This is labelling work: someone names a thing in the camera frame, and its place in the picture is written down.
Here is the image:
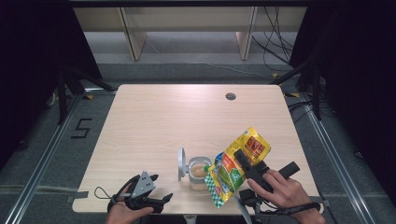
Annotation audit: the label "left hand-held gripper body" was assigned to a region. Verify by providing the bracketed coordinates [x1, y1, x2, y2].
[106, 170, 164, 216]

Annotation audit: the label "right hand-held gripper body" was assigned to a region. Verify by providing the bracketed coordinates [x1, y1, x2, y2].
[233, 160, 301, 224]

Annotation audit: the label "yellow snack bag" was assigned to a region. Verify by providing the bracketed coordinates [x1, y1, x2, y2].
[204, 126, 272, 209]

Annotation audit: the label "clear jar with grey lid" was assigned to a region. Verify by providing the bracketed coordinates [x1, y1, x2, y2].
[177, 147, 214, 191]

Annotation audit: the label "person's right hand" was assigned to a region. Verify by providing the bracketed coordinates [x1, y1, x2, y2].
[247, 168, 314, 217]

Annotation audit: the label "person's left hand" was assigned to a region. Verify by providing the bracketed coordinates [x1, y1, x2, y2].
[106, 182, 155, 224]

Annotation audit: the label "pile of tan snack pieces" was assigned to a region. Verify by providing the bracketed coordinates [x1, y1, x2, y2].
[190, 163, 209, 180]

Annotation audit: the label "grey tape strip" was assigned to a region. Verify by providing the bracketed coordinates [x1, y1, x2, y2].
[311, 195, 332, 208]
[64, 190, 90, 203]

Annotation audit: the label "black metal stand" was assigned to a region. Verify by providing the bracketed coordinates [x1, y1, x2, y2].
[270, 57, 327, 121]
[56, 65, 117, 126]

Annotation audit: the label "black curtain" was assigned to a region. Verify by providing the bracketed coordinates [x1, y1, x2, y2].
[289, 0, 396, 200]
[0, 0, 105, 162]

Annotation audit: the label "black wrist strap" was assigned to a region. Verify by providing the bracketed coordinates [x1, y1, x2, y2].
[263, 202, 321, 217]

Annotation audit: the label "thin black strap loop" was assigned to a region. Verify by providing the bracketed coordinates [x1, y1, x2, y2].
[93, 186, 114, 201]

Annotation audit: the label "metal floor rail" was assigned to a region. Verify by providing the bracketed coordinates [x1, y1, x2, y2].
[299, 92, 378, 224]
[3, 92, 82, 224]

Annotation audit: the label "black floor cables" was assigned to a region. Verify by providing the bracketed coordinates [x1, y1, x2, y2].
[287, 99, 314, 124]

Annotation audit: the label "bundle of black cables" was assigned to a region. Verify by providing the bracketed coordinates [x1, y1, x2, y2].
[251, 6, 296, 73]

